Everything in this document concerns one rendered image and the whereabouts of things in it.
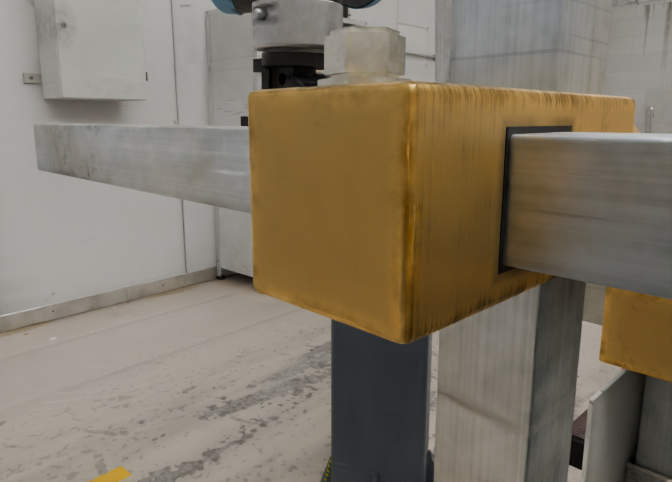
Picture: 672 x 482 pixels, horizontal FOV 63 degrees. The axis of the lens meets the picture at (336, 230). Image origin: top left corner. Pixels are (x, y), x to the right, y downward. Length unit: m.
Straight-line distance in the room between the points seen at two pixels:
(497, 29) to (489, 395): 0.11
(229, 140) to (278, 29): 0.35
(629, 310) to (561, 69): 0.21
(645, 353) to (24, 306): 2.82
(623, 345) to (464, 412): 0.18
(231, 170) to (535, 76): 0.11
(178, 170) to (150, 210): 2.92
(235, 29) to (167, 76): 0.44
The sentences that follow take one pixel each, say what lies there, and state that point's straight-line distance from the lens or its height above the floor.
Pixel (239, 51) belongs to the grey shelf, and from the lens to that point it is 3.11.
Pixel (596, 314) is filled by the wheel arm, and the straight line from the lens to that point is 0.40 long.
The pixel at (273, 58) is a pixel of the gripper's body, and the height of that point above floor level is 1.02.
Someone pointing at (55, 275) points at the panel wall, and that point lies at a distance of 3.01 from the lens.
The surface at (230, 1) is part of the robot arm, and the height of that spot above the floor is 1.11.
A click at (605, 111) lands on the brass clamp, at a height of 0.97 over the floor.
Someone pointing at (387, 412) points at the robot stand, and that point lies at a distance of 1.37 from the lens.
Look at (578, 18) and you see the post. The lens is 0.18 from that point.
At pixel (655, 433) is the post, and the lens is 0.46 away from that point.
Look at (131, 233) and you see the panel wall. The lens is 3.13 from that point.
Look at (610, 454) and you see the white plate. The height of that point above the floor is 0.75.
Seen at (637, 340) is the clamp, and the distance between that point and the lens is 0.36.
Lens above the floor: 0.96
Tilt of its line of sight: 11 degrees down
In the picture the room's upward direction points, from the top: straight up
